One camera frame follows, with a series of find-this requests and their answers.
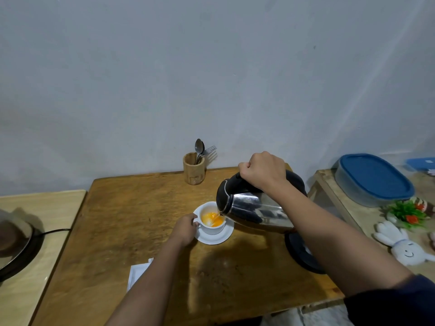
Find person's right hand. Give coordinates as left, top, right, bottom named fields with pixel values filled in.
left=238, top=151, right=288, bottom=192

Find person's left hand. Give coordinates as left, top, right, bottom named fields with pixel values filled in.
left=169, top=213, right=200, bottom=248

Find white cup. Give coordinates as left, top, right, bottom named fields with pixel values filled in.
left=196, top=201, right=227, bottom=235

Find steel electric kettle black handle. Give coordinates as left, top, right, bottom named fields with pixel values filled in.
left=216, top=170, right=308, bottom=235

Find person's right forearm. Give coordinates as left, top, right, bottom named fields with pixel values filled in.
left=270, top=178, right=414, bottom=298

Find person's left forearm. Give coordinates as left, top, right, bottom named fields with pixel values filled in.
left=105, top=239, right=191, bottom=326

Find orange drink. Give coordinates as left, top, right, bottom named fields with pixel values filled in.
left=201, top=212, right=225, bottom=228

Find white saucer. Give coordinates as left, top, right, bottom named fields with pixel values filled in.
left=193, top=204, right=235, bottom=246

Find metal fork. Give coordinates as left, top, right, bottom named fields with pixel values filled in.
left=198, top=145, right=217, bottom=164

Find wooden utensil holder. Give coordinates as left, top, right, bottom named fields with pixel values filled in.
left=183, top=152, right=206, bottom=186

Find metal spoon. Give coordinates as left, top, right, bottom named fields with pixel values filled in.
left=194, top=138, right=205, bottom=165

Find white paper napkin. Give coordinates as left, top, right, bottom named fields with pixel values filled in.
left=126, top=257, right=154, bottom=292

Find black kettle base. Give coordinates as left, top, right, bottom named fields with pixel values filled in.
left=284, top=231, right=327, bottom=275

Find clear container blue lid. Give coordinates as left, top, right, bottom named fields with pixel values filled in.
left=334, top=153, right=416, bottom=208

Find artificial plant orange flowers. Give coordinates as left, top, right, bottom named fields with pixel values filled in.
left=385, top=199, right=431, bottom=232

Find black hot plate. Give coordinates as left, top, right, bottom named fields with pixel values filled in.
left=0, top=227, right=45, bottom=283

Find small blue lid container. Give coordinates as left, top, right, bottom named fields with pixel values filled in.
left=404, top=157, right=435, bottom=174

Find white plush bunny toy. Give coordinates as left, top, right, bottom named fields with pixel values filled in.
left=373, top=220, right=435, bottom=267

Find brown striped plush toy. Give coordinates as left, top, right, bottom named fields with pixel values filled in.
left=411, top=196, right=435, bottom=215

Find steel pan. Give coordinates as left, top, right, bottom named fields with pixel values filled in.
left=0, top=209, right=34, bottom=270

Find dark blue sleeve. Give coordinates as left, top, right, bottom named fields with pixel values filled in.
left=343, top=274, right=435, bottom=326

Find black power cable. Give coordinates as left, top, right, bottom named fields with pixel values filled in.
left=33, top=228, right=72, bottom=237

